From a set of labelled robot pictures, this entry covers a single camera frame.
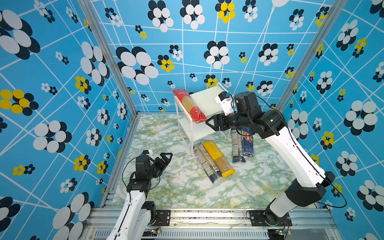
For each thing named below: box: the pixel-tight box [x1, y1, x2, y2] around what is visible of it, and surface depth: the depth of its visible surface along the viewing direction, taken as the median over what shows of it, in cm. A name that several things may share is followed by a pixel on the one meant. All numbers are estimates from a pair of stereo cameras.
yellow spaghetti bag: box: [202, 141, 236, 178], surface depth 93 cm
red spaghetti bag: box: [172, 88, 207, 124], surface depth 74 cm
